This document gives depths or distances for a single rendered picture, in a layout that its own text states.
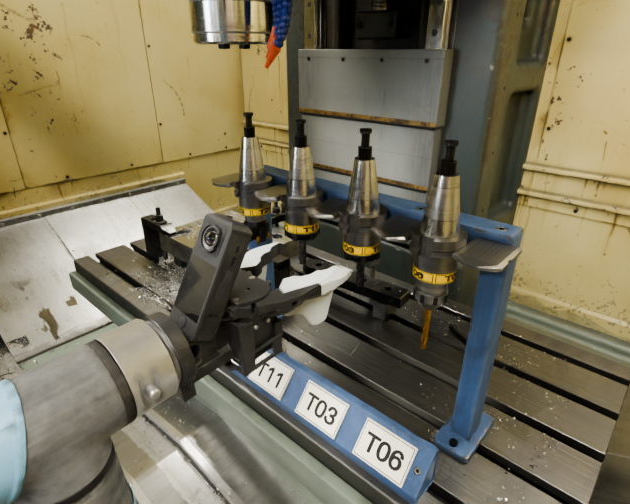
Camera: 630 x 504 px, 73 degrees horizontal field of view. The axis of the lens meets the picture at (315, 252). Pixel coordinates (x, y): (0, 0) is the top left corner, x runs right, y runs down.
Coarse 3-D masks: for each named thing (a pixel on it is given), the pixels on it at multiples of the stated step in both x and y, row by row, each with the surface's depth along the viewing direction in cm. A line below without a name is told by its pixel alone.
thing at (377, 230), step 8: (400, 216) 56; (384, 224) 53; (392, 224) 53; (400, 224) 53; (408, 224) 53; (376, 232) 51; (384, 232) 51; (392, 232) 51; (400, 232) 51; (408, 232) 51; (392, 240) 50; (400, 240) 50; (408, 240) 50
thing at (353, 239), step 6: (348, 234) 56; (354, 234) 55; (348, 240) 56; (354, 240) 55; (360, 240) 55; (366, 240) 55; (372, 240) 55; (378, 240) 56; (354, 246) 56; (360, 246) 56; (366, 246) 56
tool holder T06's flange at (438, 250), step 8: (416, 224) 51; (416, 232) 49; (464, 232) 49; (416, 240) 48; (424, 240) 48; (432, 240) 47; (440, 240) 47; (448, 240) 47; (456, 240) 47; (464, 240) 47; (416, 248) 49; (424, 248) 49; (432, 248) 47; (440, 248) 47; (448, 248) 47; (456, 248) 47; (416, 256) 49; (432, 256) 47; (440, 256) 47; (448, 256) 47
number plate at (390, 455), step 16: (368, 432) 58; (384, 432) 57; (368, 448) 57; (384, 448) 56; (400, 448) 55; (416, 448) 54; (368, 464) 57; (384, 464) 55; (400, 464) 54; (400, 480) 54
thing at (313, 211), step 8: (328, 200) 62; (336, 200) 62; (344, 200) 62; (312, 208) 59; (320, 208) 59; (328, 208) 59; (336, 208) 59; (312, 216) 57; (320, 216) 57; (328, 216) 57; (336, 216) 57
